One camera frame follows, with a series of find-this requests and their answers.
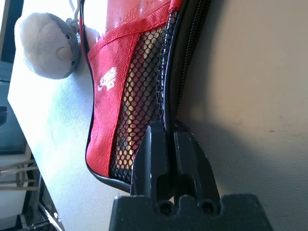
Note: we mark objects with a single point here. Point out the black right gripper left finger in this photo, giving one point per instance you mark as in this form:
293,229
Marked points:
149,156

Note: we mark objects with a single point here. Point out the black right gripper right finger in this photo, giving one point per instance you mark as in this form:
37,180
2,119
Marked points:
190,156

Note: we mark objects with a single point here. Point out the black red mesh paddle case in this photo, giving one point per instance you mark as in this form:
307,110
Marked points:
108,96

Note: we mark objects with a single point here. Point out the beige wooden stand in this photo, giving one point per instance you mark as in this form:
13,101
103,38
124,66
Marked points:
14,180

